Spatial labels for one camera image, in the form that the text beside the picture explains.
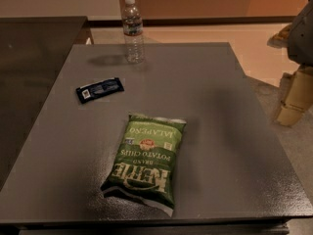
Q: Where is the green jalapeno chip bag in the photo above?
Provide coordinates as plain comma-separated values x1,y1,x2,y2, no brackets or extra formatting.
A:
101,114,187,216

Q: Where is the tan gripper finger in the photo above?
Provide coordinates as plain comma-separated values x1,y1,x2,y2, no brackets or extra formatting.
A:
275,66,313,126

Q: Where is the dark blue snack packet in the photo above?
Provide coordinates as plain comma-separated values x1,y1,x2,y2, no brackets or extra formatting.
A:
76,77,124,104

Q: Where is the clear plastic water bottle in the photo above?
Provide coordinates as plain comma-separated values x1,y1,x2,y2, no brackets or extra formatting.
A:
121,0,145,64

